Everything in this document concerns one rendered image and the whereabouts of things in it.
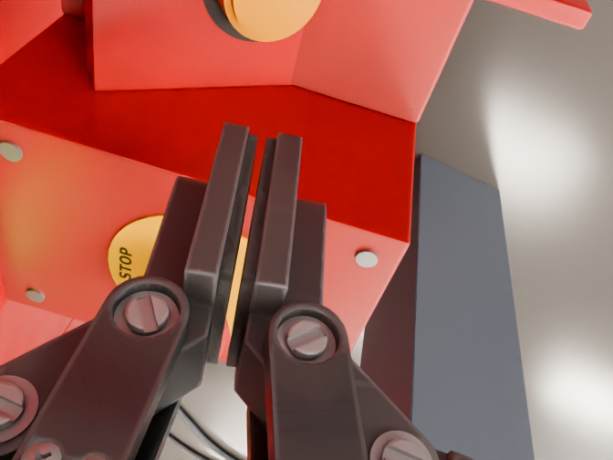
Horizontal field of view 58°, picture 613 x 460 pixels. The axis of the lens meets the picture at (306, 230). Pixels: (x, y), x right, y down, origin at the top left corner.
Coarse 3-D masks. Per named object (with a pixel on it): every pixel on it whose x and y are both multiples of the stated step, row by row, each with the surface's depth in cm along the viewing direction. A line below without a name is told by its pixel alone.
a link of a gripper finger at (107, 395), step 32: (128, 288) 8; (160, 288) 8; (96, 320) 8; (128, 320) 8; (160, 320) 8; (96, 352) 7; (128, 352) 7; (160, 352) 8; (64, 384) 7; (96, 384) 7; (128, 384) 7; (160, 384) 7; (64, 416) 7; (96, 416) 7; (128, 416) 7; (160, 416) 9; (32, 448) 6; (64, 448) 6; (96, 448) 6; (128, 448) 7; (160, 448) 9
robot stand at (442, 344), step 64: (448, 192) 103; (448, 256) 90; (384, 320) 89; (448, 320) 81; (512, 320) 86; (384, 384) 79; (448, 384) 73; (512, 384) 77; (448, 448) 66; (512, 448) 70
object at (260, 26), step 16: (224, 0) 19; (240, 0) 19; (256, 0) 19; (272, 0) 19; (288, 0) 20; (304, 0) 20; (320, 0) 20; (240, 16) 19; (256, 16) 19; (272, 16) 20; (288, 16) 20; (304, 16) 20; (240, 32) 20; (256, 32) 20; (272, 32) 20; (288, 32) 20
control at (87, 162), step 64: (64, 0) 23; (128, 0) 18; (192, 0) 19; (384, 0) 21; (448, 0) 20; (512, 0) 10; (576, 0) 10; (64, 64) 21; (128, 64) 20; (192, 64) 21; (256, 64) 22; (320, 64) 23; (384, 64) 22; (0, 128) 18; (64, 128) 19; (128, 128) 19; (192, 128) 20; (256, 128) 21; (320, 128) 22; (384, 128) 23; (0, 192) 20; (64, 192) 20; (128, 192) 19; (320, 192) 19; (384, 192) 20; (0, 256) 23; (64, 256) 22; (384, 256) 19
